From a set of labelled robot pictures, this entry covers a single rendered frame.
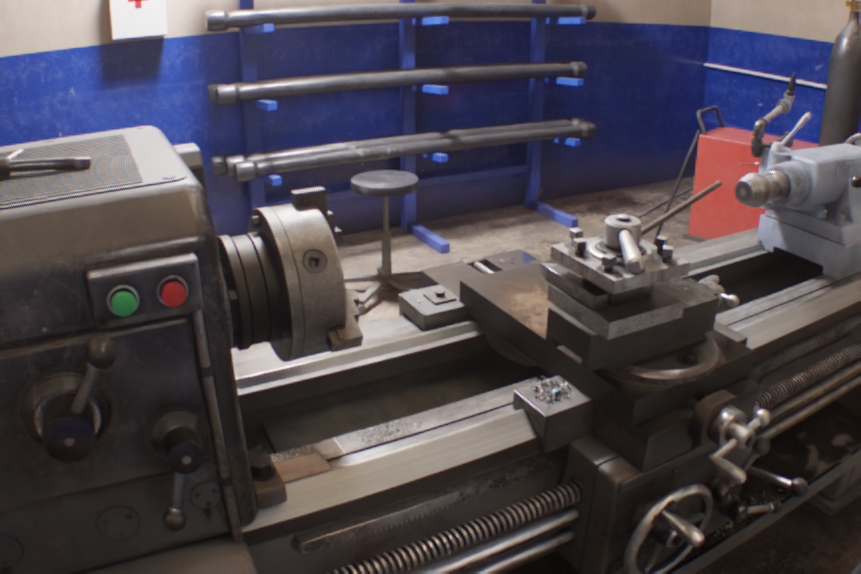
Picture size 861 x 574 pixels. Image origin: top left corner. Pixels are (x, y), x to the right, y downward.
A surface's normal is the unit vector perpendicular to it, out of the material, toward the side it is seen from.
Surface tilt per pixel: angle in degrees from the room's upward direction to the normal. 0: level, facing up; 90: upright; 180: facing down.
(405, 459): 36
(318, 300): 83
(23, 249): 45
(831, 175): 86
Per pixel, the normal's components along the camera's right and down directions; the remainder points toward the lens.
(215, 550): 0.00, -0.93
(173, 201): 0.33, -0.44
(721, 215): -0.66, 0.27
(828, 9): -0.88, 0.17
